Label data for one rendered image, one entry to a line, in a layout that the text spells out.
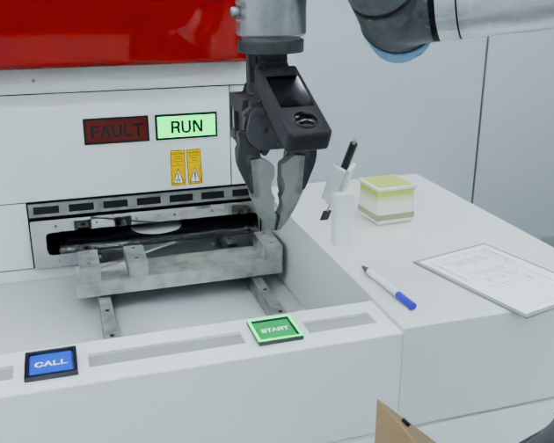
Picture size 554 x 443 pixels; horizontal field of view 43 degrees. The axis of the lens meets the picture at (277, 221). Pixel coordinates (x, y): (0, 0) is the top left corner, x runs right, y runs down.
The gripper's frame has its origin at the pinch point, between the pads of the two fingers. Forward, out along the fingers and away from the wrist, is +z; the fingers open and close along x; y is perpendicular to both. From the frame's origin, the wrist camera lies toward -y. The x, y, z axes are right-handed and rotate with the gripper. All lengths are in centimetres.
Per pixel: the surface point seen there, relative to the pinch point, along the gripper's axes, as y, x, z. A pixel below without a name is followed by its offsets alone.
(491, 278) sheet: 5.2, -33.2, 13.8
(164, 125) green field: 58, 4, 0
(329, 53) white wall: 207, -88, 5
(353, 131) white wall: 207, -101, 39
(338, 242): 23.4, -17.6, 13.2
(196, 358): -2.3, 10.3, 14.6
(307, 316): 3.5, -5.1, 14.6
